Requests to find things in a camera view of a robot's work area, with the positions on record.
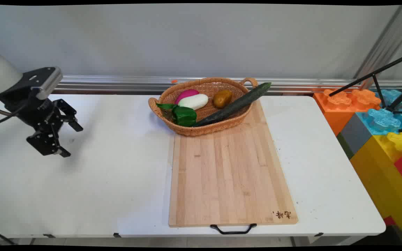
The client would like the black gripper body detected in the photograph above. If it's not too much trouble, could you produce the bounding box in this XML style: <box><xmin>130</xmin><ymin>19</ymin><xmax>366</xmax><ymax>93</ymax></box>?
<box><xmin>4</xmin><ymin>91</ymin><xmax>60</xmax><ymax>135</ymax></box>

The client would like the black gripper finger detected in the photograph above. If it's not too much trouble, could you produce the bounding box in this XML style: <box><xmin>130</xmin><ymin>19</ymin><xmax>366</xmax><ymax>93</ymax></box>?
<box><xmin>52</xmin><ymin>99</ymin><xmax>84</xmax><ymax>132</ymax></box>
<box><xmin>26</xmin><ymin>131</ymin><xmax>72</xmax><ymax>158</ymax></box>

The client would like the brown toy potato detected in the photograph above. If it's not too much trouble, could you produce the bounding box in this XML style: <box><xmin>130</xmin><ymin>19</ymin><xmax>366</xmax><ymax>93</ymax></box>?
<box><xmin>213</xmin><ymin>90</ymin><xmax>233</xmax><ymax>109</ymax></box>

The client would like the green toy bell pepper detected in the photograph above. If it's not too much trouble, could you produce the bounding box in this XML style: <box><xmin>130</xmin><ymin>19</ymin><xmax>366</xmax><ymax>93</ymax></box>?
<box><xmin>156</xmin><ymin>102</ymin><xmax>198</xmax><ymax>127</ymax></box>

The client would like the pink toy radish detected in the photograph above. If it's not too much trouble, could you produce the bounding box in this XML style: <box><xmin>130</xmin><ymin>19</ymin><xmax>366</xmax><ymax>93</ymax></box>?
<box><xmin>175</xmin><ymin>89</ymin><xmax>200</xmax><ymax>105</ymax></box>

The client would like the pink and white radish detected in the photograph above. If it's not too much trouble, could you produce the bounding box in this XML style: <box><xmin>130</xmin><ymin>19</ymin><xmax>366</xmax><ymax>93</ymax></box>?
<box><xmin>178</xmin><ymin>94</ymin><xmax>209</xmax><ymax>111</ymax></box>

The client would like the woven wicker basket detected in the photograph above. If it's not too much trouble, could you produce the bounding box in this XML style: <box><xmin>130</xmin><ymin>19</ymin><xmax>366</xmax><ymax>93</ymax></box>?
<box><xmin>148</xmin><ymin>77</ymin><xmax>258</xmax><ymax>137</ymax></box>

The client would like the dark green toy cucumber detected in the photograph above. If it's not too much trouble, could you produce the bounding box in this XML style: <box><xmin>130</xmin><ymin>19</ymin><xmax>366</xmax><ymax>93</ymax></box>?
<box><xmin>191</xmin><ymin>82</ymin><xmax>272</xmax><ymax>128</ymax></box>

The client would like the bamboo cutting board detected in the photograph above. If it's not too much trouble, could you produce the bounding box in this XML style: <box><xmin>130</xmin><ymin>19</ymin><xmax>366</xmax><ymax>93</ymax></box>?
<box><xmin>169</xmin><ymin>99</ymin><xmax>299</xmax><ymax>228</ymax></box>

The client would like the orange plastic building block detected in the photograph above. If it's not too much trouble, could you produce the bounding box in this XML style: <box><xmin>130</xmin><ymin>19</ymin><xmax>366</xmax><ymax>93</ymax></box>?
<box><xmin>313</xmin><ymin>89</ymin><xmax>382</xmax><ymax>137</ymax></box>

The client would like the grey plastic building block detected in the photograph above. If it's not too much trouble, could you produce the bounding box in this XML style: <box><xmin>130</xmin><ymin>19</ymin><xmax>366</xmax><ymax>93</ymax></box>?
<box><xmin>339</xmin><ymin>113</ymin><xmax>373</xmax><ymax>159</ymax></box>

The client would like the black tripod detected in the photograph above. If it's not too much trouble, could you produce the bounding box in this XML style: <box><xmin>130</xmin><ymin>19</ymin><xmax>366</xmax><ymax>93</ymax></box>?
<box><xmin>329</xmin><ymin>51</ymin><xmax>402</xmax><ymax>115</ymax></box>

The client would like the blue plastic building block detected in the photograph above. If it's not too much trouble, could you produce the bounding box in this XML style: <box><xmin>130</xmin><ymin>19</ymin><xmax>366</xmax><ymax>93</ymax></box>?
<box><xmin>356</xmin><ymin>89</ymin><xmax>402</xmax><ymax>136</ymax></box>

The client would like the yellow plastic building block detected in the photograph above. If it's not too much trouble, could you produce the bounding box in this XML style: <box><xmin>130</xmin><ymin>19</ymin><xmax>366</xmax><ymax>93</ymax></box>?
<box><xmin>350</xmin><ymin>132</ymin><xmax>402</xmax><ymax>245</ymax></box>

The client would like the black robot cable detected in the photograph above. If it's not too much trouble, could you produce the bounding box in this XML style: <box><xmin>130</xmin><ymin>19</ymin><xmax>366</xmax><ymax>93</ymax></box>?
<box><xmin>0</xmin><ymin>100</ymin><xmax>31</xmax><ymax>125</ymax></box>

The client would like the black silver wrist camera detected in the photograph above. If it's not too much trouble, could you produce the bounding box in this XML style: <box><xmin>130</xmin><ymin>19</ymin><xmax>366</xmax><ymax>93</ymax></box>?
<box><xmin>0</xmin><ymin>67</ymin><xmax>64</xmax><ymax>101</ymax></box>

